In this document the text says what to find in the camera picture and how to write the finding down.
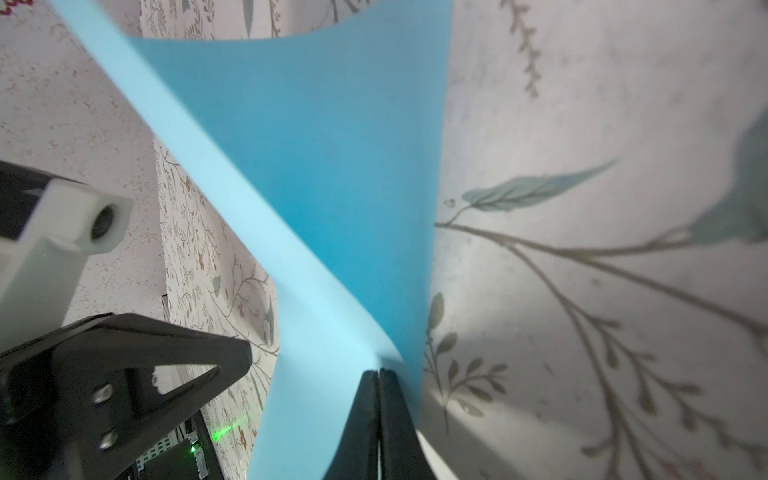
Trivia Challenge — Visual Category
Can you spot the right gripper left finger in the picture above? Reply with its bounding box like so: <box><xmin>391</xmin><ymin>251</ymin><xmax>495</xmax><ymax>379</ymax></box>
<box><xmin>324</xmin><ymin>371</ymin><xmax>380</xmax><ymax>480</ymax></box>

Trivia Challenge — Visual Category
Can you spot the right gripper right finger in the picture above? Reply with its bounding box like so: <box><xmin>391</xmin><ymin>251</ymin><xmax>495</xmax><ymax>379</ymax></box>
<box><xmin>379</xmin><ymin>369</ymin><xmax>436</xmax><ymax>480</ymax></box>

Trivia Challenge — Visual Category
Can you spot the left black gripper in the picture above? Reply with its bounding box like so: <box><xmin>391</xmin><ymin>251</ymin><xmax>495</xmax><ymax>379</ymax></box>
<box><xmin>1</xmin><ymin>314</ymin><xmax>252</xmax><ymax>479</ymax></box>

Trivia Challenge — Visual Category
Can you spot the light blue square paper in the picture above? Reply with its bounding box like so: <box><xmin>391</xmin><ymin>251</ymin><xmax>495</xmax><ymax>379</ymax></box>
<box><xmin>54</xmin><ymin>1</ymin><xmax>452</xmax><ymax>479</ymax></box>

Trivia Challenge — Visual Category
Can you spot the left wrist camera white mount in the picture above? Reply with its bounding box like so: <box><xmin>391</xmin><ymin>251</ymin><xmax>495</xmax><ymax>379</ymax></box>
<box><xmin>1</xmin><ymin>162</ymin><xmax>133</xmax><ymax>350</ymax></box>

